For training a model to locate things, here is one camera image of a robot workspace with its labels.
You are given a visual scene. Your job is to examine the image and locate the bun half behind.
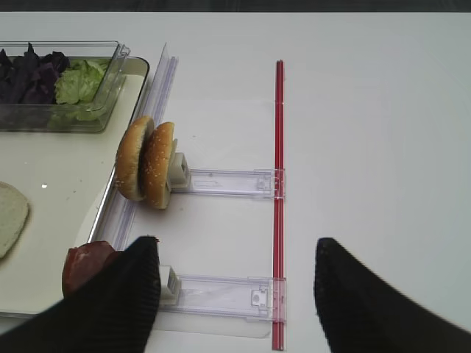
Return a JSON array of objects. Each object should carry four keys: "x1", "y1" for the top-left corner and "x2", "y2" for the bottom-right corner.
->
[{"x1": 115, "y1": 115, "x2": 155, "y2": 202}]

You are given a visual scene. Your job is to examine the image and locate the green lettuce leaves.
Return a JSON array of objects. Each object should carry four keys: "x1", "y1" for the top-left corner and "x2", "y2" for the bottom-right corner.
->
[{"x1": 48, "y1": 58, "x2": 110, "y2": 130}]

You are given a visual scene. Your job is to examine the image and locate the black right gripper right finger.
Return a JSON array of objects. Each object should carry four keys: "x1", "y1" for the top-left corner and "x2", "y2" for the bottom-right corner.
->
[{"x1": 314, "y1": 238, "x2": 470, "y2": 352}]

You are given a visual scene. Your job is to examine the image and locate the white serving tray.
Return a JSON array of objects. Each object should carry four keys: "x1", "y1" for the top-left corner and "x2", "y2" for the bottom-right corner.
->
[{"x1": 1, "y1": 57, "x2": 149, "y2": 317}]

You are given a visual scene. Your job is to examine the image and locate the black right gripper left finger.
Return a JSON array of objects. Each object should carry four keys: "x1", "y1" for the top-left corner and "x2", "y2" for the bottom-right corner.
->
[{"x1": 1, "y1": 236, "x2": 160, "y2": 352}]

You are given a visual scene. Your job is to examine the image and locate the red rail right side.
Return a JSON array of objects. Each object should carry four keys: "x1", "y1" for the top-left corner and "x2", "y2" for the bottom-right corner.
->
[{"x1": 272, "y1": 60, "x2": 285, "y2": 352}]

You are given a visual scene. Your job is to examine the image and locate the bread slice on tray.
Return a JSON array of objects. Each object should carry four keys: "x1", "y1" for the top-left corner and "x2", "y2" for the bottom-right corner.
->
[{"x1": 0, "y1": 182, "x2": 29, "y2": 258}]

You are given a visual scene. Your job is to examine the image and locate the clear pusher track with meat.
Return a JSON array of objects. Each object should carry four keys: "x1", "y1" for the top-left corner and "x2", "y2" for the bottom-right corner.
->
[{"x1": 159, "y1": 265, "x2": 286, "y2": 323}]

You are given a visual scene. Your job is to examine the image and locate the sesame bun top half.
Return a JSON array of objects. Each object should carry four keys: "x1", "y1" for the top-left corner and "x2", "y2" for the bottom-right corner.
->
[{"x1": 141, "y1": 122, "x2": 174, "y2": 210}]

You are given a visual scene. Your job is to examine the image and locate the red meat slices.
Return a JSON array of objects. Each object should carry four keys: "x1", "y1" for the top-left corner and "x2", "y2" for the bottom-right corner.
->
[{"x1": 62, "y1": 241, "x2": 117, "y2": 297}]

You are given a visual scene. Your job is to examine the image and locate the purple lettuce leaves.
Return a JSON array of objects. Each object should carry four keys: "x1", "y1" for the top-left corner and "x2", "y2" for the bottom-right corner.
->
[{"x1": 1, "y1": 44, "x2": 70, "y2": 104}]

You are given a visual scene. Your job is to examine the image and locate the clear plastic salad container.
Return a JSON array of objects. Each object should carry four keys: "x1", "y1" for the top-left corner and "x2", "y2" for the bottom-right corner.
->
[{"x1": 1, "y1": 40, "x2": 130, "y2": 132}]

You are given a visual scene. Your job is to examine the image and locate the clear pusher track with bun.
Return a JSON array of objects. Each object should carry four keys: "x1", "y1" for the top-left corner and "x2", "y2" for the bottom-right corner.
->
[{"x1": 169, "y1": 152, "x2": 285, "y2": 199}]

